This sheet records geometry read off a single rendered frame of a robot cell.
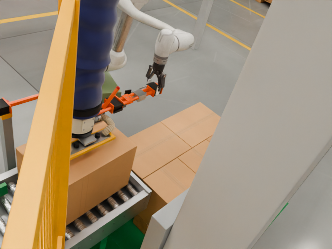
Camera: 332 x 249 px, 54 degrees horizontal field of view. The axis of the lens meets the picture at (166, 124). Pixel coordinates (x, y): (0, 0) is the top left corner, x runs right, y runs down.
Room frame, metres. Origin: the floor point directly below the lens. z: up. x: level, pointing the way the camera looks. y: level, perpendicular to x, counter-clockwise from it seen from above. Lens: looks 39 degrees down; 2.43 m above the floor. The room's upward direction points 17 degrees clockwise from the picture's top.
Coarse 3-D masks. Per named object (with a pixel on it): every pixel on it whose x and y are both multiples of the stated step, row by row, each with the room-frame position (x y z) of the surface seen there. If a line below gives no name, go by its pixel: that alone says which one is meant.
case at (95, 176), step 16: (96, 128) 1.56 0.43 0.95; (112, 144) 1.47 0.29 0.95; (128, 144) 1.51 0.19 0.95; (80, 160) 1.27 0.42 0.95; (96, 160) 1.30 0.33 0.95; (112, 160) 1.34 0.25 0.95; (128, 160) 1.47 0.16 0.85; (80, 176) 1.15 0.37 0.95; (96, 176) 1.24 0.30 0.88; (112, 176) 1.36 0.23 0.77; (128, 176) 1.51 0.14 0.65; (80, 192) 1.15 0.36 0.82; (96, 192) 1.26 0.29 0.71; (112, 192) 1.39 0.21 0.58; (80, 208) 1.16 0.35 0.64
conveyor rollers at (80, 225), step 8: (8, 184) 1.24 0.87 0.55; (128, 184) 1.52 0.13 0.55; (120, 192) 1.43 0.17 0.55; (136, 192) 1.48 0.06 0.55; (0, 200) 1.11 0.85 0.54; (8, 200) 1.13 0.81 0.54; (112, 200) 1.35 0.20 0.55; (8, 208) 1.07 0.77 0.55; (96, 208) 1.27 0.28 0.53; (104, 208) 1.27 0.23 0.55; (0, 216) 1.02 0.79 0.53; (88, 216) 1.18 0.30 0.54; (0, 224) 0.96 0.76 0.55; (80, 224) 1.11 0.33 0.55; (0, 232) 0.92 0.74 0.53; (0, 248) 0.84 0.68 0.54
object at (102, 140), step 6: (96, 132) 1.36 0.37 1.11; (96, 138) 1.31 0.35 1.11; (102, 138) 1.33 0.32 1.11; (108, 138) 1.35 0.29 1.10; (114, 138) 1.37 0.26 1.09; (72, 144) 1.21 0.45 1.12; (78, 144) 1.20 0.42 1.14; (90, 144) 1.25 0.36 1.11; (96, 144) 1.27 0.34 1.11; (102, 144) 1.30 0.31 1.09; (72, 150) 1.17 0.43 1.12; (78, 150) 1.18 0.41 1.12; (84, 150) 1.20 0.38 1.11; (90, 150) 1.23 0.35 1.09; (72, 156) 1.14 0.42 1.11; (78, 156) 1.16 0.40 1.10
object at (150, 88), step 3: (150, 84) 1.83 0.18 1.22; (153, 84) 1.84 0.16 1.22; (156, 84) 1.85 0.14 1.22; (147, 87) 1.80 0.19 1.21; (150, 87) 1.79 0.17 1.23; (153, 87) 1.81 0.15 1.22; (156, 87) 1.82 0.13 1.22; (150, 90) 1.79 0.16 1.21; (153, 90) 1.78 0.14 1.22; (162, 90) 1.84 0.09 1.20; (153, 93) 1.77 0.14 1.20; (159, 93) 1.83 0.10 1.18; (153, 96) 1.77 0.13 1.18
